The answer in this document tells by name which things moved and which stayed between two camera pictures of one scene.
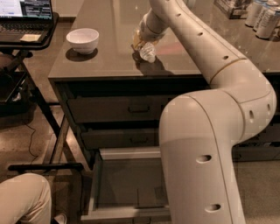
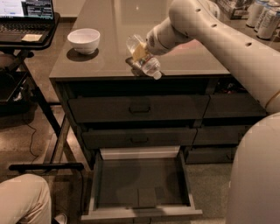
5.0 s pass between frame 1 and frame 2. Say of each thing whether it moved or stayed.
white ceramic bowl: stayed
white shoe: stayed
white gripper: moved
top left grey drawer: stayed
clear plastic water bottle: moved
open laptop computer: stayed
